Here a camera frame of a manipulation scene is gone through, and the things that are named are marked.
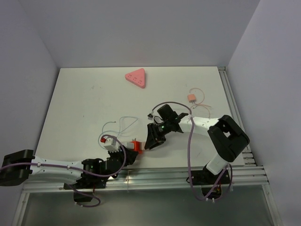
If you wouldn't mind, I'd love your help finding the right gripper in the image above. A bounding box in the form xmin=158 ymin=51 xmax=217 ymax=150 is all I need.
xmin=144 ymin=120 xmax=172 ymax=150

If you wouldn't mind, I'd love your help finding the white charger plug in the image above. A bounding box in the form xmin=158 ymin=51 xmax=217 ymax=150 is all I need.
xmin=126 ymin=142 xmax=134 ymax=150

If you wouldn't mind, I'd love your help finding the red cube socket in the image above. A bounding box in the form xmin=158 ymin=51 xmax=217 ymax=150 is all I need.
xmin=131 ymin=139 xmax=143 ymax=154

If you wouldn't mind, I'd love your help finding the light blue thin cable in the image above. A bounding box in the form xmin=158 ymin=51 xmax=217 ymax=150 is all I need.
xmin=98 ymin=116 xmax=139 ymax=144

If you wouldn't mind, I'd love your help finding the orange pink charger plug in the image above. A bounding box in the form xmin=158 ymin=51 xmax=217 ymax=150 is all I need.
xmin=187 ymin=94 xmax=196 ymax=104

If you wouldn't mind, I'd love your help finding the brown pink charger plug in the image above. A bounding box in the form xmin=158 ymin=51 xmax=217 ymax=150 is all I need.
xmin=141 ymin=142 xmax=146 ymax=150

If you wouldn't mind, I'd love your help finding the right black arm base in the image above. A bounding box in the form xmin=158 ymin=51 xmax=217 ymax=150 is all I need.
xmin=191 ymin=169 xmax=231 ymax=199

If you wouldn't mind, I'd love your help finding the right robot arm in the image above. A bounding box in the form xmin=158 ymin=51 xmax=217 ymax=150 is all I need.
xmin=144 ymin=101 xmax=250 ymax=184

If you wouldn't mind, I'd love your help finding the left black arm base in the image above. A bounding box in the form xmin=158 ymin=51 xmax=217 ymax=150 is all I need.
xmin=63 ymin=179 xmax=106 ymax=208

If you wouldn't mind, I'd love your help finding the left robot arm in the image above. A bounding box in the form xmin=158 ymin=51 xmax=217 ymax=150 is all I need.
xmin=0 ymin=149 xmax=138 ymax=189

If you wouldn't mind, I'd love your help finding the pink triangular power strip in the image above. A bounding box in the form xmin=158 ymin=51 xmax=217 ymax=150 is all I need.
xmin=125 ymin=68 xmax=146 ymax=89

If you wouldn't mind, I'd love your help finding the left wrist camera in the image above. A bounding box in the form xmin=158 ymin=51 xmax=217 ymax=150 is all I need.
xmin=100 ymin=137 xmax=122 ymax=153

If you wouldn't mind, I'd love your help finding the aluminium right rail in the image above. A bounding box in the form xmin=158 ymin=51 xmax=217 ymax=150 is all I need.
xmin=218 ymin=67 xmax=283 ymax=226

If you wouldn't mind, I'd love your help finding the aluminium rail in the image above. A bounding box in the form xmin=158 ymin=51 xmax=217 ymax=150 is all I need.
xmin=218 ymin=67 xmax=283 ymax=226
xmin=21 ymin=166 xmax=269 ymax=194

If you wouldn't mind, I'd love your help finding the aluminium front rail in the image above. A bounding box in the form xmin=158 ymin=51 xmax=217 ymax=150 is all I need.
xmin=21 ymin=166 xmax=269 ymax=194

